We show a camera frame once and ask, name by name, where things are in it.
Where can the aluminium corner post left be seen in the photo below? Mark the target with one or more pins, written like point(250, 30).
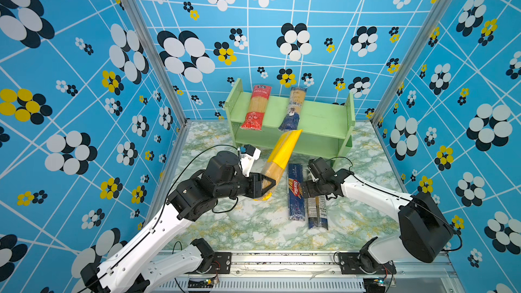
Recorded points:
point(145, 37)

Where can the dark blue spaghetti package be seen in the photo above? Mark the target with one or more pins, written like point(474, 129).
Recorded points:
point(296, 201)

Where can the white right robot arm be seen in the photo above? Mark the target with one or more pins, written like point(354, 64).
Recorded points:
point(423, 229)

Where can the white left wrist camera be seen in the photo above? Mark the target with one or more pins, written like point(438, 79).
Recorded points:
point(248, 155)

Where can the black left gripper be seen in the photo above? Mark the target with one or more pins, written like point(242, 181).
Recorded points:
point(256, 189)

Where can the left controller board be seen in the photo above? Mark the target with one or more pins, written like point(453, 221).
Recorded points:
point(208, 283)

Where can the aluminium corner post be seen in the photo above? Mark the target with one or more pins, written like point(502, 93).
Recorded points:
point(432, 20)
point(145, 37)

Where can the green wooden shelf unit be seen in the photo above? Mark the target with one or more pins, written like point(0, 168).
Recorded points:
point(327, 128)

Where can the aluminium corner post right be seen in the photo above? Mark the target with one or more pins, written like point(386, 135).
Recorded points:
point(432, 20)

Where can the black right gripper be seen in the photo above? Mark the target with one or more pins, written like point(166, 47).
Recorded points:
point(310, 191)

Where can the clear blue spaghetti package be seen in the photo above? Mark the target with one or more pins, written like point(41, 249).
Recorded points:
point(317, 213)

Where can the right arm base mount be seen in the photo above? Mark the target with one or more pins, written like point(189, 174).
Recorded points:
point(361, 263)

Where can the controller board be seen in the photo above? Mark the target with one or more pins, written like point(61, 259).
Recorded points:
point(374, 286)
point(208, 283)

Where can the right controller board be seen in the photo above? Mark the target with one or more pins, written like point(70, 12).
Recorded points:
point(374, 286)

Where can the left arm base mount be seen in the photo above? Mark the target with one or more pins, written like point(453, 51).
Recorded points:
point(213, 262)

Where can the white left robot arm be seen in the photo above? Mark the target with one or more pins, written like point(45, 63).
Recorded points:
point(134, 269)

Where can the blue yellow spaghetti package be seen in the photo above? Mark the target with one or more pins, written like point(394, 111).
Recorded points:
point(292, 117)

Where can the red spaghetti package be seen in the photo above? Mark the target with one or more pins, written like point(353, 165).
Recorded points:
point(257, 108)

